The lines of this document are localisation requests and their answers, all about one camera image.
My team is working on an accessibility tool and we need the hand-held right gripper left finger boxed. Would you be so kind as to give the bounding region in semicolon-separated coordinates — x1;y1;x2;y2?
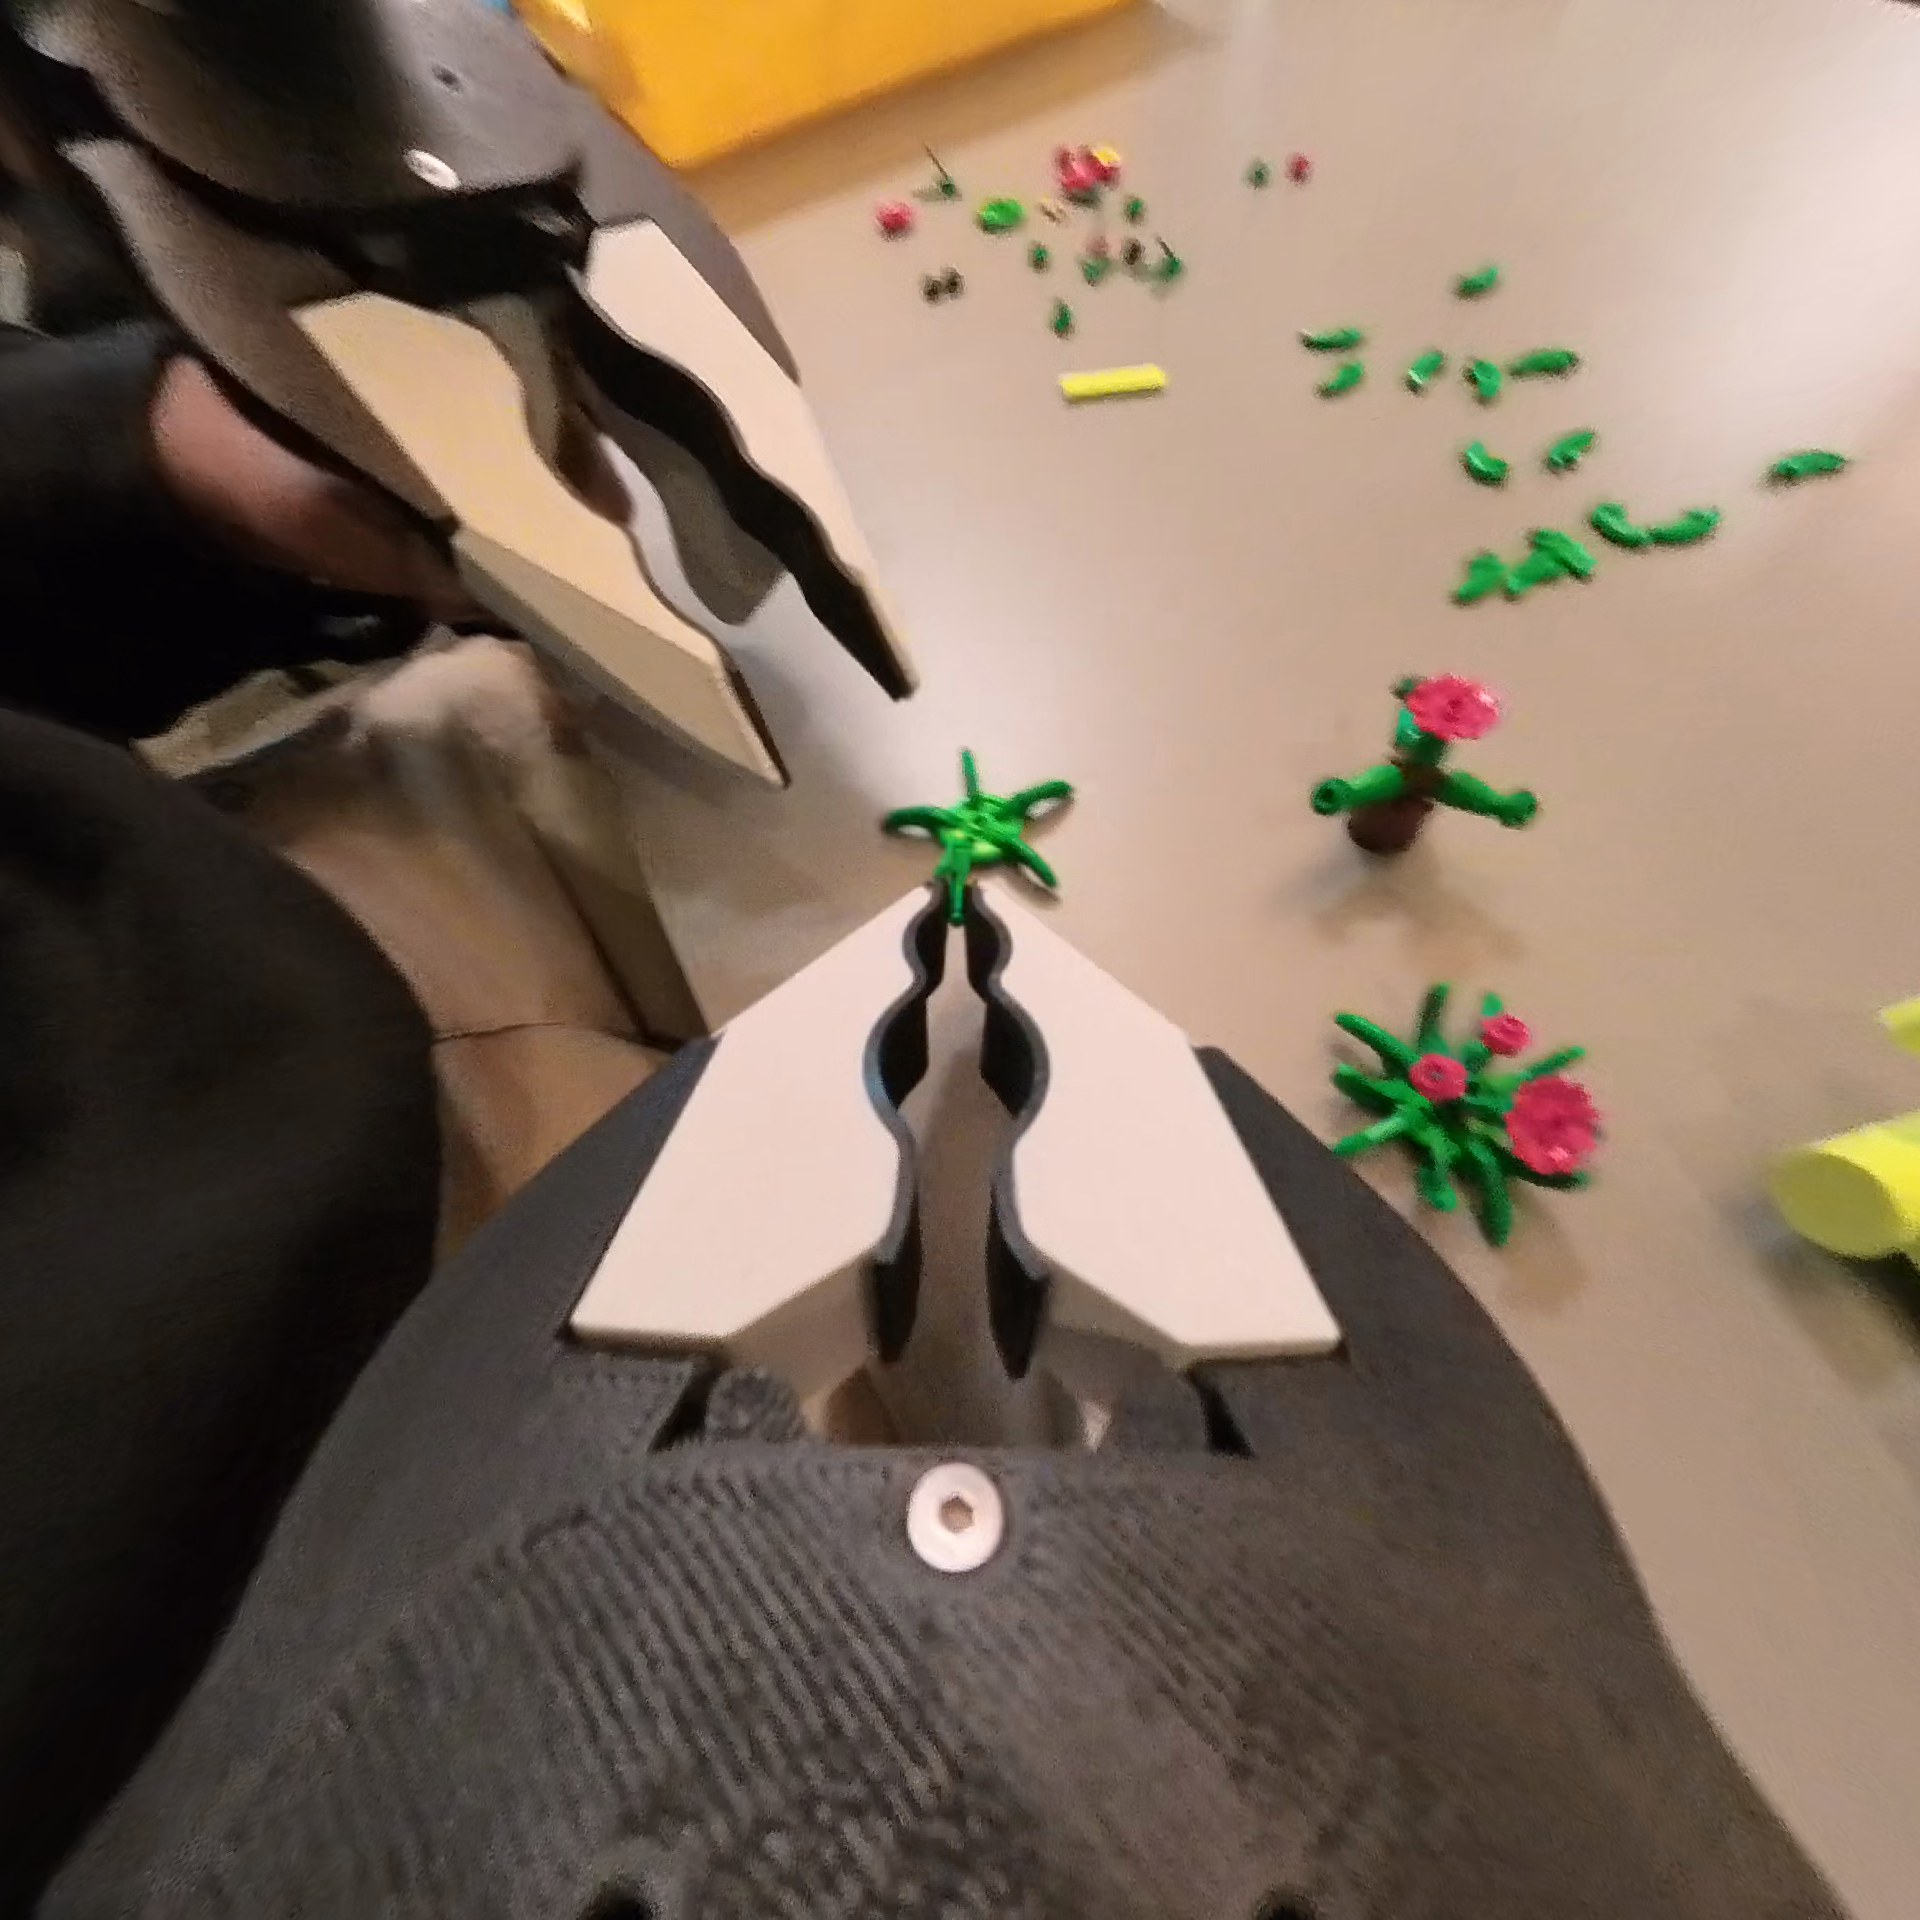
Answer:
570;884;950;1440

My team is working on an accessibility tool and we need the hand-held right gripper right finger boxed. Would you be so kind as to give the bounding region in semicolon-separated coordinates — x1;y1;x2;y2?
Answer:
965;884;1344;1452

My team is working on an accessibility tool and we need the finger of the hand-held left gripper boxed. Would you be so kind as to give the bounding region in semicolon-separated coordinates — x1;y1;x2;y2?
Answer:
288;288;794;789
562;221;920;704

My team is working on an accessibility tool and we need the green spiky plant base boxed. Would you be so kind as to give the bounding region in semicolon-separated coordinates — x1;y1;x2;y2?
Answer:
883;750;1077;922

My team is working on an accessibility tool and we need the person's left forearm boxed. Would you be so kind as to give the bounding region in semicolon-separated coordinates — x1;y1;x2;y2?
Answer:
0;317;453;740

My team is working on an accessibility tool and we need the person's left hand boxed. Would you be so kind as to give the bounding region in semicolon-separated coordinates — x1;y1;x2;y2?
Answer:
150;357;482;620

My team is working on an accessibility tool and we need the green bush with pink flowers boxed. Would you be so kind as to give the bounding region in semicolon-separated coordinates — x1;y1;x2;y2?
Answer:
1327;983;1606;1248

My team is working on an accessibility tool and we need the yellow plastic bin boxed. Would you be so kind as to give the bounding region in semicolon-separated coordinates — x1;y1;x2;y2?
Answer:
517;0;1142;167

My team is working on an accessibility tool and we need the pile of small flower bricks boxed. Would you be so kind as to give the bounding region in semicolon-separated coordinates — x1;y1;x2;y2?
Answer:
874;142;1319;338

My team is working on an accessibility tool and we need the pink flower on brown stem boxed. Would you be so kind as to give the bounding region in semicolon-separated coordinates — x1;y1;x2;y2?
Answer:
1309;672;1542;856

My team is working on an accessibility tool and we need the lime green brick pot figure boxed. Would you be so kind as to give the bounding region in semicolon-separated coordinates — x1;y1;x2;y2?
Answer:
1767;991;1920;1264

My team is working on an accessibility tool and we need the group of loose green leaves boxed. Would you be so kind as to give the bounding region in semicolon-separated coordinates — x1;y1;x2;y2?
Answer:
1295;262;1854;608

